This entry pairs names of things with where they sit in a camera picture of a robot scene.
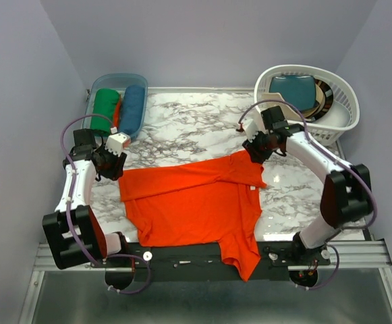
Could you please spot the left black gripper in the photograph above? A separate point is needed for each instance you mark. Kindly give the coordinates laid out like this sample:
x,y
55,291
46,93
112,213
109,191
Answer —
x,y
117,171

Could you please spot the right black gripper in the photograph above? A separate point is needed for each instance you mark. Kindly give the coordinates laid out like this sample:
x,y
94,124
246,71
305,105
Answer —
x,y
252,148

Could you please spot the orange t shirt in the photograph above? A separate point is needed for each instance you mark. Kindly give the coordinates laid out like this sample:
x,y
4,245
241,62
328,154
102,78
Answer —
x,y
216,200
116,114

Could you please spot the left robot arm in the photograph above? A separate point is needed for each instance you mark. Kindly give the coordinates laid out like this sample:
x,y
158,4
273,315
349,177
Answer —
x,y
72,230

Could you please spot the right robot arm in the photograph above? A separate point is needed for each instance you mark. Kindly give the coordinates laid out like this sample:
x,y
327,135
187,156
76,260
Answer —
x,y
346,197

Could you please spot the beige garment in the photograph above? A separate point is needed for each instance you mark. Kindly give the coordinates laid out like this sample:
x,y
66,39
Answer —
x,y
289,113

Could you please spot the rolled orange t shirt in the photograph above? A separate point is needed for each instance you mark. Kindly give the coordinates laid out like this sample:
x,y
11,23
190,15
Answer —
x,y
116,114

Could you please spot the rolled blue t shirt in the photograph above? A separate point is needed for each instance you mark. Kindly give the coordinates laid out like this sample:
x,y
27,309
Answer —
x,y
132,110

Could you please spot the rolled green t shirt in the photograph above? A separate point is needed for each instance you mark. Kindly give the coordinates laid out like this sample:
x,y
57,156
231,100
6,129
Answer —
x,y
104,104

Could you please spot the clear blue plastic bin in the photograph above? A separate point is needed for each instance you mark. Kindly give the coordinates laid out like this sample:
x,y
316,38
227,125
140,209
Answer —
x,y
118,82

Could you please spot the teal folded garment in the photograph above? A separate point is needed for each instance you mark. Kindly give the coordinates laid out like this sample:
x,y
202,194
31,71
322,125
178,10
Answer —
x,y
300,91

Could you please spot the white laundry basket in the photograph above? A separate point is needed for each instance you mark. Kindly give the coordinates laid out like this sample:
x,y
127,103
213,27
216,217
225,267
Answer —
x,y
344,114

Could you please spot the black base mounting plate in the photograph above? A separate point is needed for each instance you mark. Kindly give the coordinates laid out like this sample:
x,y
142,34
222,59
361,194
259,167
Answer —
x,y
279,261

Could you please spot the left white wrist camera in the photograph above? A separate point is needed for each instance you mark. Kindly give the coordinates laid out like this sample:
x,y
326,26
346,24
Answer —
x,y
116,142

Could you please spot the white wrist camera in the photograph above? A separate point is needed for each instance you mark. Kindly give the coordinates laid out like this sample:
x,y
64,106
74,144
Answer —
x,y
249,128
116,142

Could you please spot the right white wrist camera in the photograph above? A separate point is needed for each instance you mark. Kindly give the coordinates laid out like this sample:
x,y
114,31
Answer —
x,y
249,128

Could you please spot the aluminium rail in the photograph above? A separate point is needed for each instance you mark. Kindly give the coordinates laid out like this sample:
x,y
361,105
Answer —
x,y
344,255

